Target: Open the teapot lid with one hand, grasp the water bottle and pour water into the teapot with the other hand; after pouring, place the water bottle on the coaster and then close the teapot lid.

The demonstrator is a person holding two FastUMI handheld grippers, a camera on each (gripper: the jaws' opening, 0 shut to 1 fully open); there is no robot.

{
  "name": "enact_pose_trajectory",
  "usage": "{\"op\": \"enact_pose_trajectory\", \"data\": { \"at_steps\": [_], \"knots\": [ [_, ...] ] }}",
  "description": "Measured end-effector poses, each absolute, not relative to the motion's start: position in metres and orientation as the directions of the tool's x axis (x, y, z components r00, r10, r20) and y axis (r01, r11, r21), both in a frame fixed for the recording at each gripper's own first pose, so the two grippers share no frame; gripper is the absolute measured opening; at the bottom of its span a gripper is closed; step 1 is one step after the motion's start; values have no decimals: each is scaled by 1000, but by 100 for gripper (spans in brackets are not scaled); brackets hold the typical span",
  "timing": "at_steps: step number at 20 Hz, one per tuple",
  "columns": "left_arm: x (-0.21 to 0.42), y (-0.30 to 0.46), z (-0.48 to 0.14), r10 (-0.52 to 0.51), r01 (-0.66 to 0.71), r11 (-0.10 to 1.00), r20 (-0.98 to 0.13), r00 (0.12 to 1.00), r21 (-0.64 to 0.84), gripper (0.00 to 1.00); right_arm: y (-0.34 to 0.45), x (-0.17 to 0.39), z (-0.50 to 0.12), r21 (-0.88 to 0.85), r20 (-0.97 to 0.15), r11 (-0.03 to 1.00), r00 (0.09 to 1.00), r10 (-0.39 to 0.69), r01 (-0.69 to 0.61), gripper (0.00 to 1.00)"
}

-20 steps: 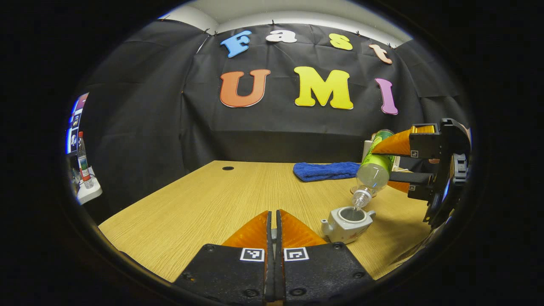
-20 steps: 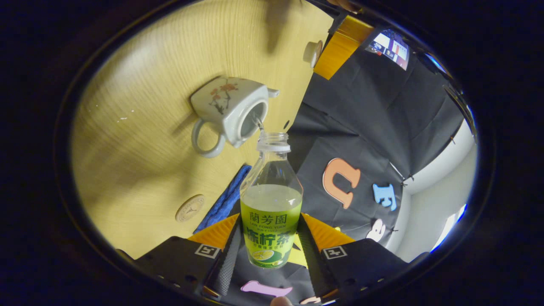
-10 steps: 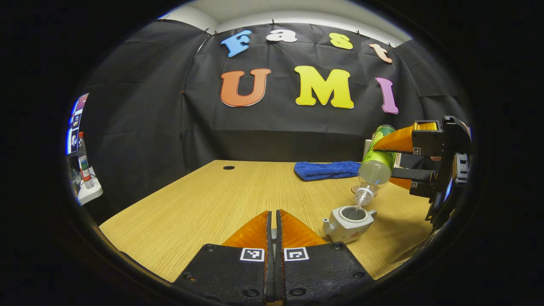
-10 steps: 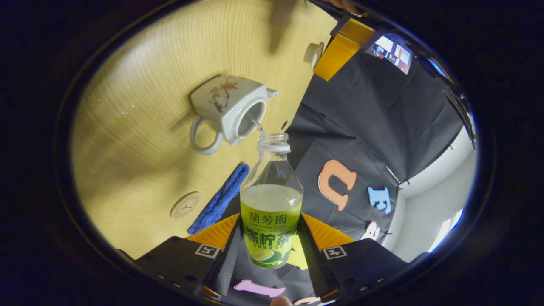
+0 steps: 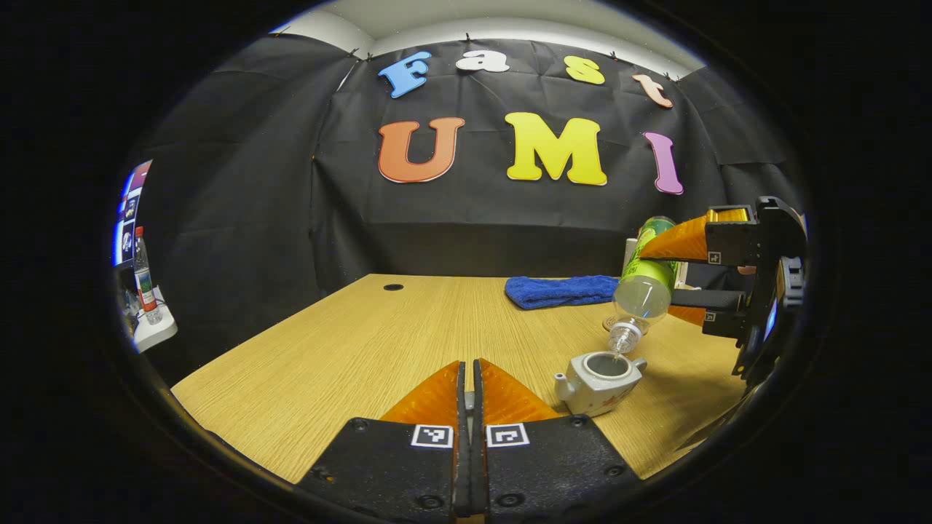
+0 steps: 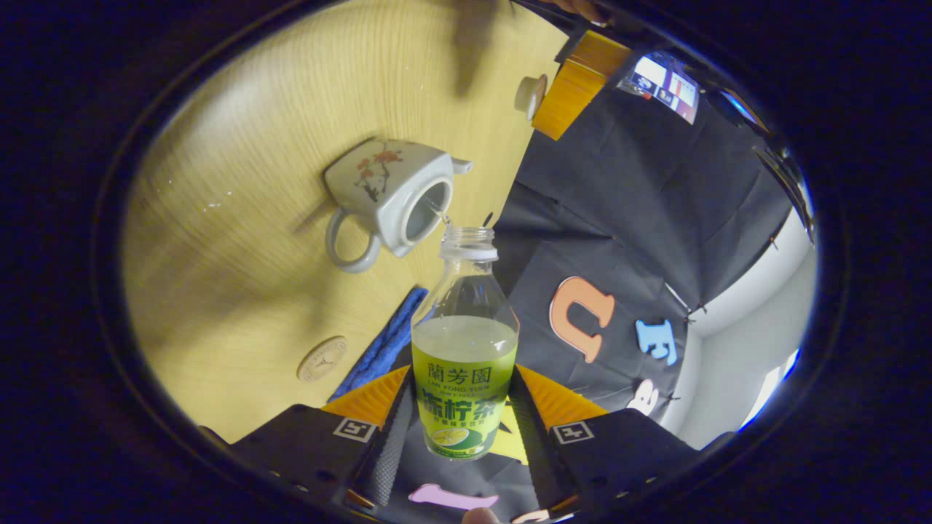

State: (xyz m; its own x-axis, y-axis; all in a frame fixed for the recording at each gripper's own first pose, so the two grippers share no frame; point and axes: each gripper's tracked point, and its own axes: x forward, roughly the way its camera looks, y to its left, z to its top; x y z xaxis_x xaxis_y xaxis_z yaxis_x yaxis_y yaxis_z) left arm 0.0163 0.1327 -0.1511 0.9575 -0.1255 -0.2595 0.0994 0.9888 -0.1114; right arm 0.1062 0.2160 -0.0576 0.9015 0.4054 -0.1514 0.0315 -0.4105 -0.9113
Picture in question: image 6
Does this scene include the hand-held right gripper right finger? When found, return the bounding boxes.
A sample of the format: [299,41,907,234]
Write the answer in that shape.
[510,364,736,514]

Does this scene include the computer monitor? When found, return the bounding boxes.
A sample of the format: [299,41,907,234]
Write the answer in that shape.
[617,51,701,124]

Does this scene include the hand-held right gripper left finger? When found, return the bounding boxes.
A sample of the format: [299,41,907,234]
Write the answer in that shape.
[229,364,413,510]

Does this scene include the white teacup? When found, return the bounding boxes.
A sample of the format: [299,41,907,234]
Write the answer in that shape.
[325,138,473,274]

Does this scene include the blue towel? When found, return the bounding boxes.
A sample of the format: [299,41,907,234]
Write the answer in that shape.
[328,286,430,402]

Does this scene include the ceiling light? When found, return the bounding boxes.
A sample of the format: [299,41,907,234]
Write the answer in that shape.
[739,349,802,432]

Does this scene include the white teacup lid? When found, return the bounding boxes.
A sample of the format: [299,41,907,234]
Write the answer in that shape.
[514,74,548,121]

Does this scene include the black backdrop cloth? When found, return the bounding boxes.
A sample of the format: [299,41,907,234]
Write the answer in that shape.
[379,44,813,524]

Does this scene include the green label water bottle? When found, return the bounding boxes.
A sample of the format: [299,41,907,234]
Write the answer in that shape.
[411,226,521,461]

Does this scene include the round wooden coaster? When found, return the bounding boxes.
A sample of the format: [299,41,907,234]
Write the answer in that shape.
[297,336,349,383]

